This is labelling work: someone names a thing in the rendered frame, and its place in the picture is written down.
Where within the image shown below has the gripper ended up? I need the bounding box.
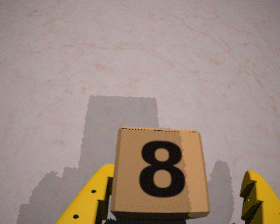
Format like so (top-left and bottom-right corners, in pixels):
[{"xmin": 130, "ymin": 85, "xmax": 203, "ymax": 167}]
[{"xmin": 55, "ymin": 164, "xmax": 280, "ymax": 224}]

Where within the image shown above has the brown wooden number cube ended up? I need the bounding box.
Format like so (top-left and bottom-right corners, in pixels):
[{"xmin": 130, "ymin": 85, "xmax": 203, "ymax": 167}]
[{"xmin": 110, "ymin": 126, "xmax": 211, "ymax": 221}]

